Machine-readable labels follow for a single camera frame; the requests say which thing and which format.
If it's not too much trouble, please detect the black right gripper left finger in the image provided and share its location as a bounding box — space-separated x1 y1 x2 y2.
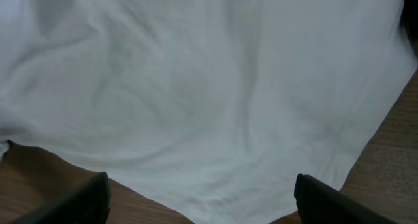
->
10 172 111 224

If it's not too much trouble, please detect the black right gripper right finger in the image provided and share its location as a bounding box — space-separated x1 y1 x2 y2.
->
294 174 396 224

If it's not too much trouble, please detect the white printed t-shirt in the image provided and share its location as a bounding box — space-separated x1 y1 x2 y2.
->
1 0 417 223

